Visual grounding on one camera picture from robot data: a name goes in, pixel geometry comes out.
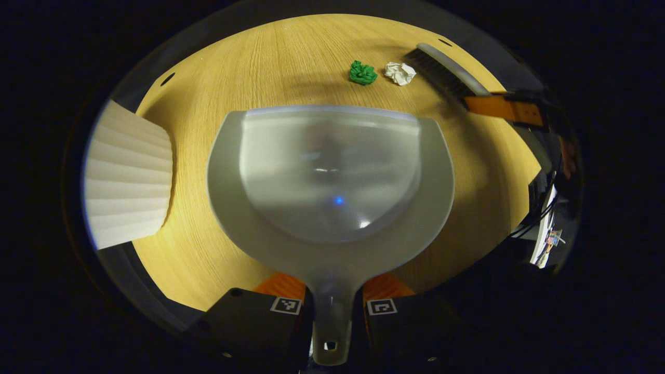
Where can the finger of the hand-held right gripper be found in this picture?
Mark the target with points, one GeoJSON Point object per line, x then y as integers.
{"type": "Point", "coordinates": [499, 107]}

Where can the small white broom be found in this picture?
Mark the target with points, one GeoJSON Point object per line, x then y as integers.
{"type": "Point", "coordinates": [441, 72]}

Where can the white sheet with colourful print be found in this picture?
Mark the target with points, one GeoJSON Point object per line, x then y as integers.
{"type": "Point", "coordinates": [543, 244]}

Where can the white ribbed garbage bin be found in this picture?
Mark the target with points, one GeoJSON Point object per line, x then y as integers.
{"type": "Point", "coordinates": [127, 176]}

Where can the green paper ball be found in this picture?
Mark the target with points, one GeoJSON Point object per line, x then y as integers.
{"type": "Point", "coordinates": [362, 73]}

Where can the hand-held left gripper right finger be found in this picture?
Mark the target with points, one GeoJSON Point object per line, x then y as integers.
{"type": "Point", "coordinates": [400, 332]}

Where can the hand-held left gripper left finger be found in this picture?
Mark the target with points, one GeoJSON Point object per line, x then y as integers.
{"type": "Point", "coordinates": [249, 322]}

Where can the white paper ball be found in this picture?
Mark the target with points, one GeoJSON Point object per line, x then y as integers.
{"type": "Point", "coordinates": [400, 73]}

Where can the white plastic dustpan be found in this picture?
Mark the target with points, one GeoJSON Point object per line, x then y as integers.
{"type": "Point", "coordinates": [332, 171]}

